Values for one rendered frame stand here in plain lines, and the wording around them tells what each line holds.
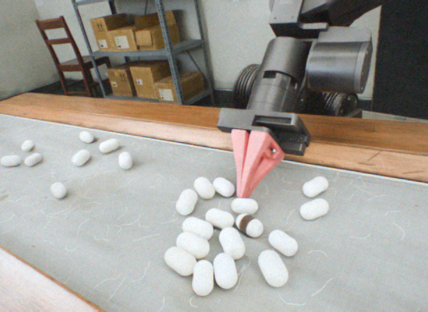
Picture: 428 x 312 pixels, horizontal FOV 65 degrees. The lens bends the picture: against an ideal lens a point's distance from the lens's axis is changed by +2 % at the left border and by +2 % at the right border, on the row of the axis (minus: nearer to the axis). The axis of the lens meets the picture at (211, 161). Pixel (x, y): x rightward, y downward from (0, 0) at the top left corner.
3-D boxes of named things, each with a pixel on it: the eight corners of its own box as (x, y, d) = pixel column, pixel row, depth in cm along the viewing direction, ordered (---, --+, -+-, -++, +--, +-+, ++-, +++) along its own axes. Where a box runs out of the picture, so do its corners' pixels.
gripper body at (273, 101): (293, 129, 35) (311, 68, 37) (214, 120, 41) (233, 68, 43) (308, 151, 40) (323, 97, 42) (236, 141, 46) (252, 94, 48)
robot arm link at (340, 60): (296, 21, 49) (279, -20, 41) (385, 17, 43) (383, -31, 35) (276, 99, 47) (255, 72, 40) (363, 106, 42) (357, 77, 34)
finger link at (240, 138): (268, 200, 34) (293, 117, 36) (211, 186, 38) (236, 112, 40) (288, 214, 39) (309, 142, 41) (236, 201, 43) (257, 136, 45)
